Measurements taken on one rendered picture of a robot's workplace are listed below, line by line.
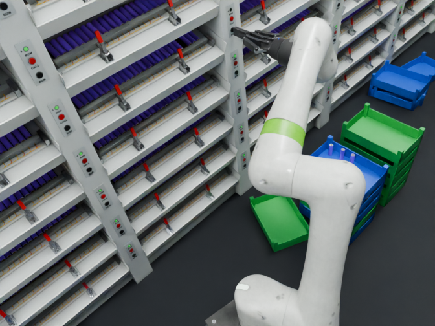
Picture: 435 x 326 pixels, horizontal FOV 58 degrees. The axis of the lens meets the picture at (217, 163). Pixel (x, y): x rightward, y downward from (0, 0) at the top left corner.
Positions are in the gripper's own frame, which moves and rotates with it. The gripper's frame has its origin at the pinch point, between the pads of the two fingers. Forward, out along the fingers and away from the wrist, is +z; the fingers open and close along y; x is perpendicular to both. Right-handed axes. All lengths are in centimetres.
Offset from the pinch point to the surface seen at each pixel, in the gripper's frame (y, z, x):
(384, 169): 26, -54, -57
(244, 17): 13.0, 11.3, -2.8
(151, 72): -34.1, 11.3, -2.7
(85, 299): -96, 7, -82
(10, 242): -102, 5, -26
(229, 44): -2.1, 4.8, -5.4
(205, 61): -13.6, 6.2, -7.0
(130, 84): -43.1, 11.2, -2.7
